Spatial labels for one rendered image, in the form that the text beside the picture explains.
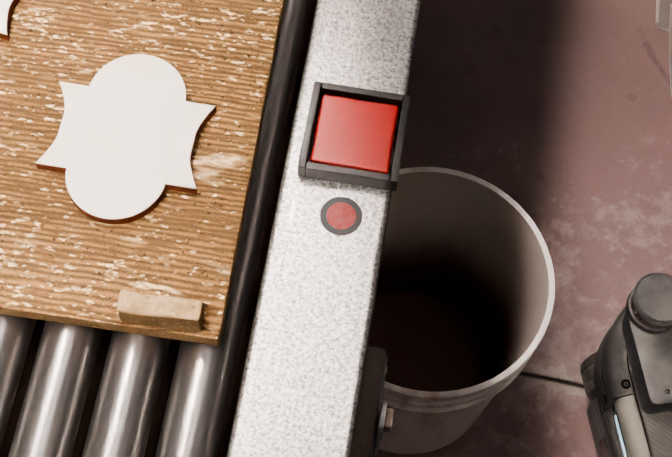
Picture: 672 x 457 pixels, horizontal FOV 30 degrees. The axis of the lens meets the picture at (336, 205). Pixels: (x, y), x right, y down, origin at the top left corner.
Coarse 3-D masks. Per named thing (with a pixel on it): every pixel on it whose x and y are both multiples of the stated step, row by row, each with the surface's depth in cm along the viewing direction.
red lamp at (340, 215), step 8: (336, 208) 94; (344, 208) 95; (352, 208) 95; (328, 216) 94; (336, 216) 94; (344, 216) 94; (352, 216) 94; (336, 224) 94; (344, 224) 94; (352, 224) 94
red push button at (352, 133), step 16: (336, 96) 97; (320, 112) 96; (336, 112) 96; (352, 112) 96; (368, 112) 97; (384, 112) 97; (320, 128) 96; (336, 128) 96; (352, 128) 96; (368, 128) 96; (384, 128) 96; (320, 144) 95; (336, 144) 95; (352, 144) 95; (368, 144) 95; (384, 144) 95; (320, 160) 95; (336, 160) 95; (352, 160) 95; (368, 160) 95; (384, 160) 95
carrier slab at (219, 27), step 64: (64, 0) 99; (128, 0) 99; (192, 0) 100; (256, 0) 100; (0, 64) 96; (64, 64) 97; (192, 64) 97; (256, 64) 97; (0, 128) 94; (256, 128) 95; (0, 192) 92; (64, 192) 92; (0, 256) 90; (64, 256) 90; (128, 256) 90; (192, 256) 90; (64, 320) 89
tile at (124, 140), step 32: (128, 64) 96; (160, 64) 96; (64, 96) 94; (96, 96) 94; (128, 96) 94; (160, 96) 95; (64, 128) 93; (96, 128) 93; (128, 128) 93; (160, 128) 93; (192, 128) 94; (64, 160) 92; (96, 160) 92; (128, 160) 92; (160, 160) 92; (96, 192) 91; (128, 192) 91; (160, 192) 91; (192, 192) 92
